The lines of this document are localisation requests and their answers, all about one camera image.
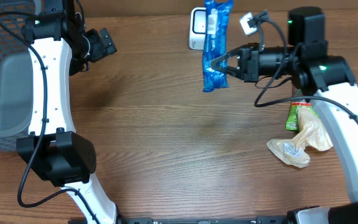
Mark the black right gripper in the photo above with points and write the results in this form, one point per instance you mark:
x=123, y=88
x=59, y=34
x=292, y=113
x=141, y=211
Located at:
x=247, y=65

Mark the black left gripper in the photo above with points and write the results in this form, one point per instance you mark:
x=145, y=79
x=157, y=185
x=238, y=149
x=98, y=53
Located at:
x=100, y=50

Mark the blue cookie packet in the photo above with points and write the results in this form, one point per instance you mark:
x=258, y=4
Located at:
x=217, y=20

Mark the green clear snack packet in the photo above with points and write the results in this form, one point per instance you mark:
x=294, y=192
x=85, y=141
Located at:
x=292, y=120

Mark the beige plastic bag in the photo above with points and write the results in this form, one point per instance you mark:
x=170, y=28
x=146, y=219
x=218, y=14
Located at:
x=312, y=134

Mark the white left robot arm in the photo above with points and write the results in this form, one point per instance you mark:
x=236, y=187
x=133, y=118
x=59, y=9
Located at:
x=60, y=46

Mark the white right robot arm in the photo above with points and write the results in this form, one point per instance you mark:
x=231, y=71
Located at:
x=326, y=81

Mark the white barcode scanner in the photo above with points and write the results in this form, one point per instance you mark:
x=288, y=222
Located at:
x=197, y=32

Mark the grey plastic mesh basket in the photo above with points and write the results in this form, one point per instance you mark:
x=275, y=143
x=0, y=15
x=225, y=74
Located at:
x=16, y=82

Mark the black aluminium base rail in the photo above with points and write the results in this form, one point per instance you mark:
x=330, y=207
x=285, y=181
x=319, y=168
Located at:
x=216, y=220

